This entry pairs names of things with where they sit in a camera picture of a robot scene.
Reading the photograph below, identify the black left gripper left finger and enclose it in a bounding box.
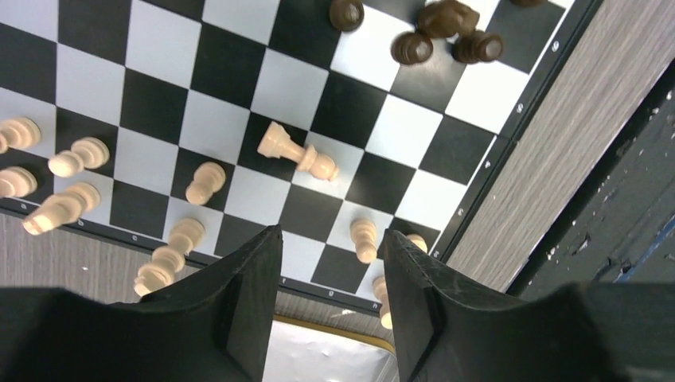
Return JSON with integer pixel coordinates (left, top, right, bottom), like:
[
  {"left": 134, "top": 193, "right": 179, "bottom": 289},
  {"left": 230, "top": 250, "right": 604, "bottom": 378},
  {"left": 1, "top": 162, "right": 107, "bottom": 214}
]
[{"left": 1, "top": 225, "right": 283, "bottom": 381}]

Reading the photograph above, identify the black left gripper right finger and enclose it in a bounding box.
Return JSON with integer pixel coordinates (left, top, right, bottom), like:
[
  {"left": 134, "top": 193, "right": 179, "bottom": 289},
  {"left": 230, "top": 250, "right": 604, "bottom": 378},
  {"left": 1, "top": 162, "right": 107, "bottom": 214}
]
[{"left": 382, "top": 229, "right": 630, "bottom": 381}]

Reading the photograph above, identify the light pawn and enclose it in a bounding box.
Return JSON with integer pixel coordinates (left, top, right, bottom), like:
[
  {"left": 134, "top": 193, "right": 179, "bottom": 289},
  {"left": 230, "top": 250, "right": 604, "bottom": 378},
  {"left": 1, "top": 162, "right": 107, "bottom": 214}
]
[{"left": 350, "top": 219, "right": 377, "bottom": 264}]

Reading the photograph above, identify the light chess piece on board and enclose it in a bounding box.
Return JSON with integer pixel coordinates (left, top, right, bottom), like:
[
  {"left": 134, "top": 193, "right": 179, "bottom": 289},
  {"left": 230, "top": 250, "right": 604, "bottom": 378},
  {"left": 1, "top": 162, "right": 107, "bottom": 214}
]
[{"left": 257, "top": 122, "right": 340, "bottom": 181}]

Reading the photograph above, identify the silver tin lid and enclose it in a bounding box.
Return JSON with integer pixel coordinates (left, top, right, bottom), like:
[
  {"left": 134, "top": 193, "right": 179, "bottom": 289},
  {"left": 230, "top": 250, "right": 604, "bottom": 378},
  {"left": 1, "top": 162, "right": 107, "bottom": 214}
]
[{"left": 263, "top": 315, "right": 400, "bottom": 381}]

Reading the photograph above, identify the black and white chessboard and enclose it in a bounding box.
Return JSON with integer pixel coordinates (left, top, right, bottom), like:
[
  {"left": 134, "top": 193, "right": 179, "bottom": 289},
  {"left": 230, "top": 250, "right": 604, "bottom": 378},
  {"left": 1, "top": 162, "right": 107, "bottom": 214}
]
[{"left": 1, "top": 1, "right": 599, "bottom": 315}]

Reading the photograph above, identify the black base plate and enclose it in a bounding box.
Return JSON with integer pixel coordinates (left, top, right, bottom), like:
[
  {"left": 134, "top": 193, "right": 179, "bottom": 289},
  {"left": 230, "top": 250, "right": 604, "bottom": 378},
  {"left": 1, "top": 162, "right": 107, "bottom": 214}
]
[{"left": 507, "top": 64, "right": 674, "bottom": 299}]

